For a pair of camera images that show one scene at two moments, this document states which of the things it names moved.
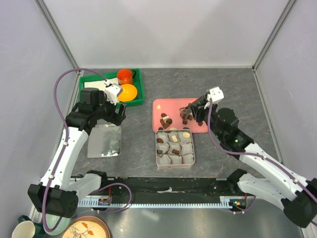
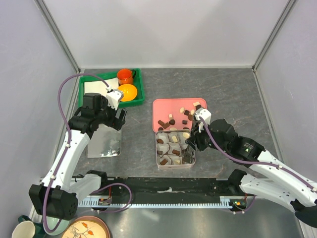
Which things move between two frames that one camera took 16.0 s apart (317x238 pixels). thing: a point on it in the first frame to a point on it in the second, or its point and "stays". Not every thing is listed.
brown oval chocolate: (160, 140) stays
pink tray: (166, 116) stays
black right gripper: (198, 109) to (195, 141)
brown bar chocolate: (175, 151) stays
